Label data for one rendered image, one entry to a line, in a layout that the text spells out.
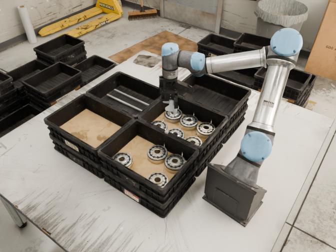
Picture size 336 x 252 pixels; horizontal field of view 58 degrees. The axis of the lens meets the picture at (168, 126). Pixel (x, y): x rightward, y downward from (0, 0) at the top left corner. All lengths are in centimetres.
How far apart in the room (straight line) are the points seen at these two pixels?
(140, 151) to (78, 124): 43
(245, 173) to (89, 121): 93
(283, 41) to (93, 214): 113
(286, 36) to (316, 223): 158
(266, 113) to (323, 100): 246
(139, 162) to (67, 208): 41
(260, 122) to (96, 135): 89
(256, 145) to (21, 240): 178
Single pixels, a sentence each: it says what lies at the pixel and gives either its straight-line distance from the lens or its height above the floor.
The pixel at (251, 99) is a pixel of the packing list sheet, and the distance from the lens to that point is 222.
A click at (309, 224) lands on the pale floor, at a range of 252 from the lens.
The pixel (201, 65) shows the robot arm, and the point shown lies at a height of 130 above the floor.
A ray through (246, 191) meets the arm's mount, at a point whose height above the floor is 93.
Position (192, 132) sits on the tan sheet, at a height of 83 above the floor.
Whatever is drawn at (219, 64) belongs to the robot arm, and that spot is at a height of 126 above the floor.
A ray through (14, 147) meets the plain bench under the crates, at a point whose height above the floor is 70.
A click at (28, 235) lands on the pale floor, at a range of 246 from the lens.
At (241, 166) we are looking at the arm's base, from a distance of 138.
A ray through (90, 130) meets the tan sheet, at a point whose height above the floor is 83.
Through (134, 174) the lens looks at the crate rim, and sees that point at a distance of 137.
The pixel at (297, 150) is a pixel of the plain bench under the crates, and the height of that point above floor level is 70.
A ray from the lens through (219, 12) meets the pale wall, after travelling 461.
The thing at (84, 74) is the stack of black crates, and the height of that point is 38.
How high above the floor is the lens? 199
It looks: 42 degrees down
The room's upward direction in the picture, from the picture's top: straight up
